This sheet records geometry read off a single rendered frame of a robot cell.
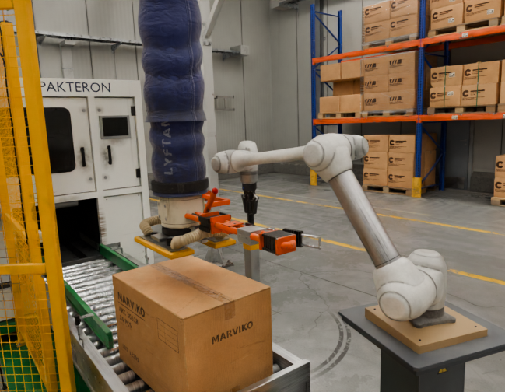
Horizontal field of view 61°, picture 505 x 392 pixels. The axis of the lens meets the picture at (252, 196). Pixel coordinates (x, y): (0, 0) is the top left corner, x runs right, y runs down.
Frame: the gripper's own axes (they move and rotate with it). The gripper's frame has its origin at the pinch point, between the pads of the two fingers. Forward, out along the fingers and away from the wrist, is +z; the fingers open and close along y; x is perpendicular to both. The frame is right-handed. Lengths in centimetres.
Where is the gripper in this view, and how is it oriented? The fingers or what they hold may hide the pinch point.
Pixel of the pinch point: (250, 221)
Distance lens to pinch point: 224.2
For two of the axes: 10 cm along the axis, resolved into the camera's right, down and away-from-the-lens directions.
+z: 0.4, 9.8, 1.7
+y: -6.0, -1.1, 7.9
